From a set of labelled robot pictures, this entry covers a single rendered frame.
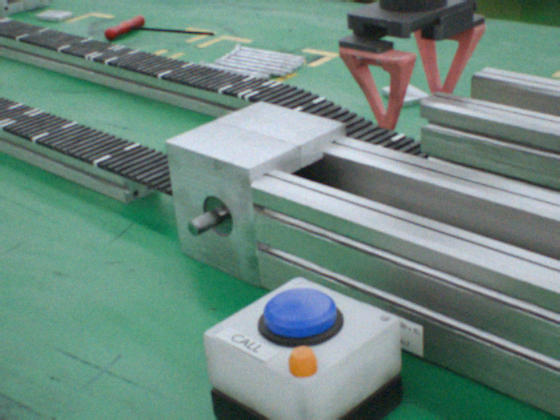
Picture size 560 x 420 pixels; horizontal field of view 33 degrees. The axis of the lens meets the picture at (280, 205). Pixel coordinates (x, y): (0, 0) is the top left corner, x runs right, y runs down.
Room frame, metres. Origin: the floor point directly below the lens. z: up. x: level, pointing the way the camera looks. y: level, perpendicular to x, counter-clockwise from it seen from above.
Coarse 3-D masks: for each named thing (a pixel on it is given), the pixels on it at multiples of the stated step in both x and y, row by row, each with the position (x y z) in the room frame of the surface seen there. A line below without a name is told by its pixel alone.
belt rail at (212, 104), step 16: (0, 48) 1.27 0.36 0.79; (16, 48) 1.25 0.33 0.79; (32, 48) 1.21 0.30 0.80; (32, 64) 1.21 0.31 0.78; (48, 64) 1.18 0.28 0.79; (64, 64) 1.16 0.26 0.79; (80, 64) 1.13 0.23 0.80; (96, 64) 1.10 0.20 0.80; (96, 80) 1.11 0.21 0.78; (112, 80) 1.08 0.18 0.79; (128, 80) 1.07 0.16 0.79; (144, 80) 1.04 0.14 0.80; (160, 80) 1.01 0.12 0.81; (144, 96) 1.04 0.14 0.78; (160, 96) 1.02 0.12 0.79; (176, 96) 1.00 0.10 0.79; (192, 96) 0.98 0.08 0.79; (208, 96) 0.96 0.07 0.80; (224, 96) 0.94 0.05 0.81; (208, 112) 0.96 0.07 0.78; (224, 112) 0.94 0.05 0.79
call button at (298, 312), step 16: (304, 288) 0.46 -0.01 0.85; (272, 304) 0.45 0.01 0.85; (288, 304) 0.44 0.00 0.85; (304, 304) 0.44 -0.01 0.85; (320, 304) 0.44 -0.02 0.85; (272, 320) 0.43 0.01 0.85; (288, 320) 0.43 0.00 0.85; (304, 320) 0.43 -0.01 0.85; (320, 320) 0.43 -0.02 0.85; (288, 336) 0.43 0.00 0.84; (304, 336) 0.43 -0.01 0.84
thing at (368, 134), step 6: (372, 126) 0.84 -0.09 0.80; (378, 126) 0.84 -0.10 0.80; (360, 132) 0.83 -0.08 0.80; (366, 132) 0.83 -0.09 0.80; (372, 132) 0.83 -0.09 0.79; (378, 132) 0.83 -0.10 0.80; (384, 132) 0.83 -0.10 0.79; (354, 138) 0.82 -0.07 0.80; (360, 138) 0.82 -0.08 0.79; (366, 138) 0.82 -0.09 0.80; (372, 138) 0.82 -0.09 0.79
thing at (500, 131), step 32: (448, 96) 0.72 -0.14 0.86; (480, 96) 0.76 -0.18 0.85; (512, 96) 0.74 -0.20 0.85; (544, 96) 0.72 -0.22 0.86; (448, 128) 0.71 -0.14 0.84; (480, 128) 0.68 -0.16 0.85; (512, 128) 0.66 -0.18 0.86; (544, 128) 0.64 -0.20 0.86; (448, 160) 0.71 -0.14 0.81; (480, 160) 0.68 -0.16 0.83; (512, 160) 0.66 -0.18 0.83; (544, 160) 0.64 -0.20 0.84
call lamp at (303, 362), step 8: (296, 352) 0.40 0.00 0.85; (304, 352) 0.40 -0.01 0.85; (312, 352) 0.40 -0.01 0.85; (288, 360) 0.40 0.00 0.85; (296, 360) 0.40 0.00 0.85; (304, 360) 0.40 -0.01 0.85; (312, 360) 0.40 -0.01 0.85; (296, 368) 0.40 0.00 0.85; (304, 368) 0.40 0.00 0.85; (312, 368) 0.40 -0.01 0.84; (296, 376) 0.40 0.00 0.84; (304, 376) 0.40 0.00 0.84
